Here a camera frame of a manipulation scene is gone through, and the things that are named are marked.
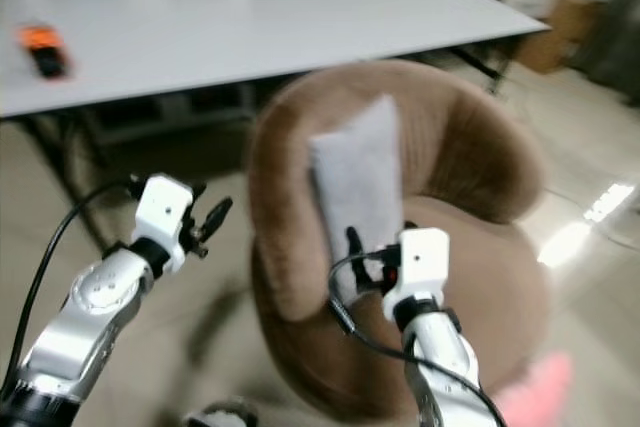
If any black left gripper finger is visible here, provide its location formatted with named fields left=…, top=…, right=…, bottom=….
left=198, top=196, right=234, bottom=238

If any grey rectangular pillow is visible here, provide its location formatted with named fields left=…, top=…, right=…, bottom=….
left=309, top=95, right=407, bottom=305

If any brown round plush sofa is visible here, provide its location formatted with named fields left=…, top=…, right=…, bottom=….
left=247, top=59, right=554, bottom=424

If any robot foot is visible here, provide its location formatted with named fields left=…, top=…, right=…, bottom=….
left=184, top=399, right=262, bottom=427

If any white rectangular table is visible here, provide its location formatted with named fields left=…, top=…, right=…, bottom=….
left=0, top=0, right=551, bottom=248

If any pink blurred object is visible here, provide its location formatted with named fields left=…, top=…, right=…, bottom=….
left=498, top=351, right=577, bottom=427

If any orange black handheld device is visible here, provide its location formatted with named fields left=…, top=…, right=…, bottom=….
left=16, top=24, right=74, bottom=80

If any brown cardboard box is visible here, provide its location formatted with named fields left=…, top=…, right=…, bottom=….
left=510, top=0, right=607, bottom=74

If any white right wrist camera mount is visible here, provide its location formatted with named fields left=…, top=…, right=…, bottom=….
left=381, top=228, right=449, bottom=319

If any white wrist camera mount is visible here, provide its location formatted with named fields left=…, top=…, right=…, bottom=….
left=381, top=228, right=449, bottom=319
left=135, top=174, right=196, bottom=249

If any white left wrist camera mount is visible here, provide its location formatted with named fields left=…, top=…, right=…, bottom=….
left=135, top=174, right=196, bottom=249

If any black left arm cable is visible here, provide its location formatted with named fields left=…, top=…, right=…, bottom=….
left=8, top=175, right=147, bottom=398

